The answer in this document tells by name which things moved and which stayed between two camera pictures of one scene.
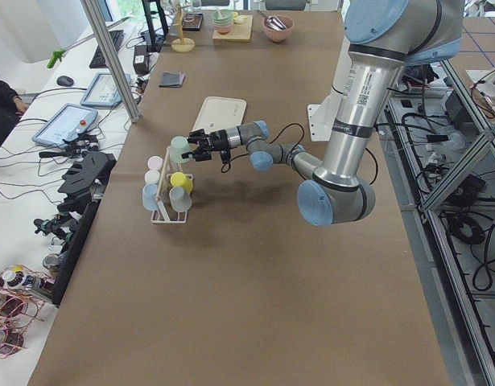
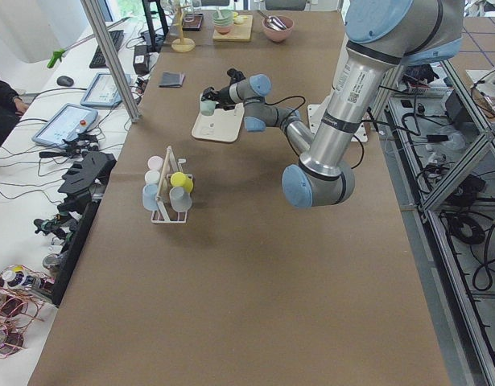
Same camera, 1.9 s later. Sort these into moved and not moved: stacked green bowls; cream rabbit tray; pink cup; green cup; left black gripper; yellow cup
Moved: green cup; left black gripper
Not moved: stacked green bowls; yellow cup; cream rabbit tray; pink cup
